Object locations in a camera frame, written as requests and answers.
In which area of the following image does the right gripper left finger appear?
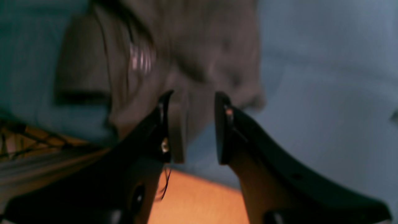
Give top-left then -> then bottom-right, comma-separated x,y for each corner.
4,90 -> 174,224

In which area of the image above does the dark grey T-shirt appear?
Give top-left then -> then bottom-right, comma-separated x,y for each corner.
54,0 -> 266,162

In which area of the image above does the blue table cloth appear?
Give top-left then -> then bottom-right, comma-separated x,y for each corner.
1,0 -> 398,214

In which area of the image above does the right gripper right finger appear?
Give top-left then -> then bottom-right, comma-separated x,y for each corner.
215,92 -> 392,224

